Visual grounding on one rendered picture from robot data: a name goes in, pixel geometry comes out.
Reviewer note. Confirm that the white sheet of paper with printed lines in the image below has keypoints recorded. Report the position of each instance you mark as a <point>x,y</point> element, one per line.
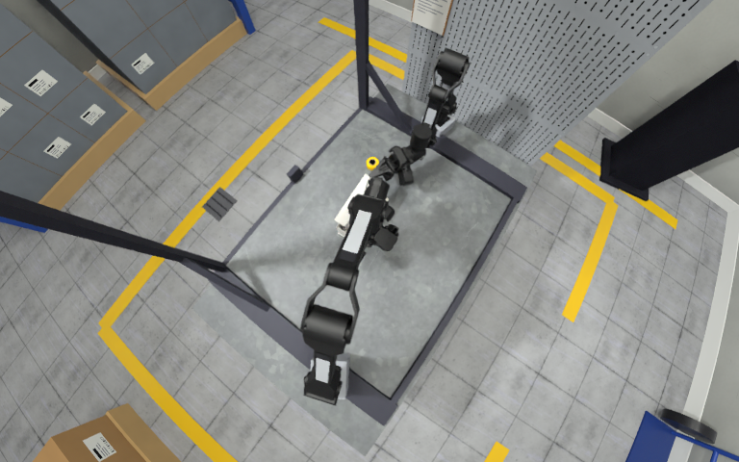
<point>431,14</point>

